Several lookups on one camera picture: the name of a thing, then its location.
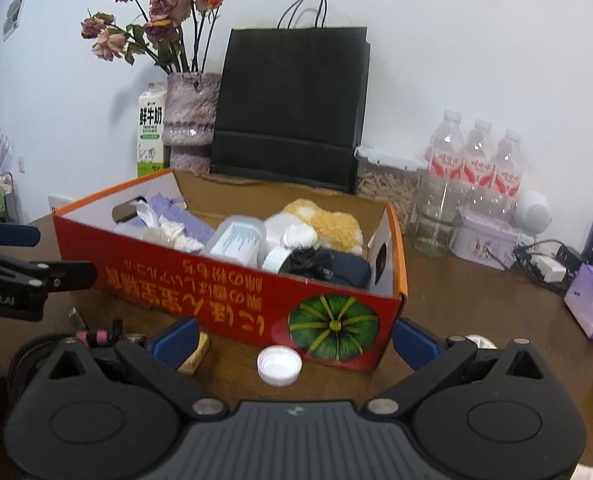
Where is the white round tin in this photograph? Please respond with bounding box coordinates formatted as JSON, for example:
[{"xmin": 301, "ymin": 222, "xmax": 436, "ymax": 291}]
[{"xmin": 467, "ymin": 335, "xmax": 497, "ymax": 349}]

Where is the middle water bottle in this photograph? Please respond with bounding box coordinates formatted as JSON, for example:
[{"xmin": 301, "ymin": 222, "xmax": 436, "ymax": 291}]
[{"xmin": 461, "ymin": 118, "xmax": 494, "ymax": 214}]

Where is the white plastic bottle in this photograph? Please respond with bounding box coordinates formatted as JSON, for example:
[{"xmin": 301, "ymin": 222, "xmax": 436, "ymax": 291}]
[{"xmin": 200, "ymin": 216, "xmax": 266, "ymax": 269}]

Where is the green white milk carton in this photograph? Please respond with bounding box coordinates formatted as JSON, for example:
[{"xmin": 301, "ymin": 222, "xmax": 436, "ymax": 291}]
[{"xmin": 136, "ymin": 82, "xmax": 167, "ymax": 177}]

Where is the dark navy pouch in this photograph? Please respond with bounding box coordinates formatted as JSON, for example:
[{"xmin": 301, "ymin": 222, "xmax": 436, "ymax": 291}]
[{"xmin": 321, "ymin": 249, "xmax": 371, "ymax": 289}]

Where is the black paper shopping bag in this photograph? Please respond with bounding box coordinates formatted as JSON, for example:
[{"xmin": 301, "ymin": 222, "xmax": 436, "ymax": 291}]
[{"xmin": 211, "ymin": 0, "xmax": 370, "ymax": 193}]

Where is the clear glass cup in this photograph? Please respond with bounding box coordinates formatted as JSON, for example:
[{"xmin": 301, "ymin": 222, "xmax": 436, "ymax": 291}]
[{"xmin": 413, "ymin": 174, "xmax": 466, "ymax": 257}]

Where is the white tissue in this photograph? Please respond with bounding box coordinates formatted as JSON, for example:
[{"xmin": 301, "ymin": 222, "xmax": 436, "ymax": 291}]
[{"xmin": 136, "ymin": 202, "xmax": 204, "ymax": 254}]

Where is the right water bottle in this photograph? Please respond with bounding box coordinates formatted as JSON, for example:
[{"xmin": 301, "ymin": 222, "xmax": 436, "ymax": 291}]
[{"xmin": 491, "ymin": 129, "xmax": 525, "ymax": 220}]

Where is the white tissue ball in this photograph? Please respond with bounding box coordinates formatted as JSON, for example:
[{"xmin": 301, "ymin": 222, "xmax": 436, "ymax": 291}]
[{"xmin": 281, "ymin": 223, "xmax": 318, "ymax": 250}]

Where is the clear container with pellets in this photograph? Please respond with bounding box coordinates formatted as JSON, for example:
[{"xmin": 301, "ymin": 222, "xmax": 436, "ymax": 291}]
[{"xmin": 354, "ymin": 146, "xmax": 425, "ymax": 235}]

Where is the purple knitted pouch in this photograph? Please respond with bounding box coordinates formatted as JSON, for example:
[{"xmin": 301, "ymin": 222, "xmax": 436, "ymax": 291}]
[{"xmin": 128, "ymin": 194, "xmax": 215, "ymax": 244}]

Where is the water bottle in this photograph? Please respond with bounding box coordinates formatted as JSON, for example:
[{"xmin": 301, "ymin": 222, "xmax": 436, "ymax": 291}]
[
  {"xmin": 423, "ymin": 110, "xmax": 464, "ymax": 216},
  {"xmin": 491, "ymin": 129, "xmax": 525, "ymax": 220},
  {"xmin": 461, "ymin": 118, "xmax": 494, "ymax": 214}
]

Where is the white plastic lid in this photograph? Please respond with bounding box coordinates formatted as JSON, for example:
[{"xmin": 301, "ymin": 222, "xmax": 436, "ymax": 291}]
[{"xmin": 256, "ymin": 346, "xmax": 303, "ymax": 388}]

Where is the white round speaker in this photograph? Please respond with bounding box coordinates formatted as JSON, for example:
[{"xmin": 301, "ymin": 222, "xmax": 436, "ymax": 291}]
[{"xmin": 513, "ymin": 191, "xmax": 551, "ymax": 236}]

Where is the white power adapter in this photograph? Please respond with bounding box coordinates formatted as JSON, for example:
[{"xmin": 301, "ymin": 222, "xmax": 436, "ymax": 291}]
[{"xmin": 530, "ymin": 255, "xmax": 567, "ymax": 284}]

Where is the red pumpkin cardboard box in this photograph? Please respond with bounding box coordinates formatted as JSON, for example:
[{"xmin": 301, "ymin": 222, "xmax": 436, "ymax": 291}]
[{"xmin": 54, "ymin": 169, "xmax": 408, "ymax": 372}]

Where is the yellow white plush toy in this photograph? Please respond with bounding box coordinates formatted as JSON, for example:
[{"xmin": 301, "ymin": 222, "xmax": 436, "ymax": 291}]
[{"xmin": 264, "ymin": 200, "xmax": 364, "ymax": 256}]

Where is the floral tin box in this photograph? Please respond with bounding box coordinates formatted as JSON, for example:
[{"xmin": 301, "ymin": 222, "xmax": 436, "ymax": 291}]
[{"xmin": 449, "ymin": 211, "xmax": 522, "ymax": 271}]

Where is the dried rose bouquet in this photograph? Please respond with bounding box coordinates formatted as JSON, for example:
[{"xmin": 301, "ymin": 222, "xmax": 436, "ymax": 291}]
[{"xmin": 80, "ymin": 0, "xmax": 225, "ymax": 75}]

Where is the left water bottle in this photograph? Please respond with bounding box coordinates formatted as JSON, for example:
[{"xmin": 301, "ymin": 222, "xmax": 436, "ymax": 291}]
[{"xmin": 423, "ymin": 110, "xmax": 464, "ymax": 216}]

